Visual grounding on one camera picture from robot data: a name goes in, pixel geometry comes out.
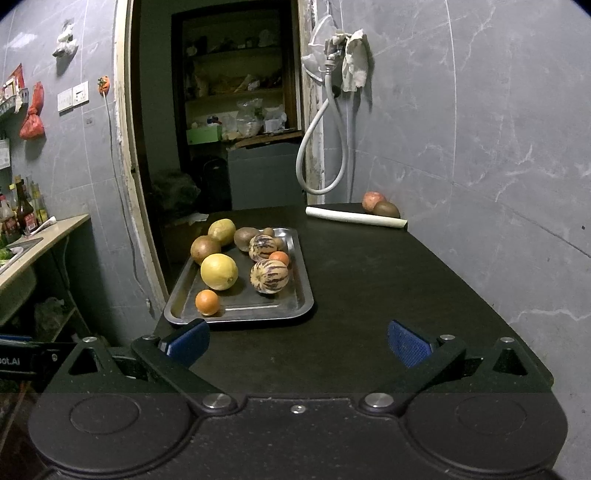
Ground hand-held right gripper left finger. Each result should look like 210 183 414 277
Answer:
46 318 238 414

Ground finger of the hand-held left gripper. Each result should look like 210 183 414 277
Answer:
30 342 80 377

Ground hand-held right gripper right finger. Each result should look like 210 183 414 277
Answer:
358 319 552 414

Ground yellow lemon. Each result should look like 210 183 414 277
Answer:
200 253 239 291
208 219 237 247

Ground metal tray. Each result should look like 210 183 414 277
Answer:
164 227 315 329

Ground brown round passion fruit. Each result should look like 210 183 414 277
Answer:
190 235 222 266

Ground striped pepino melon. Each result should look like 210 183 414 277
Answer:
250 259 290 295
248 234 279 263

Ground metal sink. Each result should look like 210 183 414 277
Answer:
0 237 44 273

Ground beige kitchen counter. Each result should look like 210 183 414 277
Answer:
0 213 92 289

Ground long white yam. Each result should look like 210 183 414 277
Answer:
305 206 409 230

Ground red apple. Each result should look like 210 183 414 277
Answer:
361 191 387 213

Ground dark green bag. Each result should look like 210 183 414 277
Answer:
152 170 201 217

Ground dark sauce bottle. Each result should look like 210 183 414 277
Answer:
15 178 38 234

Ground yellow oil bottle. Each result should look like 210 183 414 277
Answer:
32 182 49 224

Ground black chair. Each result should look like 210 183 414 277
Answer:
198 156 233 213

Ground grey cabinet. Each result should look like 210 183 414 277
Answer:
228 141 308 210

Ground green box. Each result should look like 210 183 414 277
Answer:
186 126 223 146

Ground wooden board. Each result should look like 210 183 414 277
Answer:
229 130 305 149

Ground clear plastic bags on shelf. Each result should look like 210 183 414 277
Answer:
235 98 287 137

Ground red plastic bag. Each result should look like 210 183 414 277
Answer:
19 82 46 140

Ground wooden storage shelf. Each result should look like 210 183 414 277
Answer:
182 9 298 148

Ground grey crumpled rag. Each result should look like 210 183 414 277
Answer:
323 28 372 93

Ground clear plastic bag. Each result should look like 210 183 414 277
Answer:
301 14 342 79

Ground white hanging cable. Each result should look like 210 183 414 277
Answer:
104 92 155 319

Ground wooden door frame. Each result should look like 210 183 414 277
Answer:
113 0 324 301

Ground white flexible hose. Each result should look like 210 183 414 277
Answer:
296 69 348 195

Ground white wall ornament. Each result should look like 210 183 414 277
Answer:
52 21 79 58

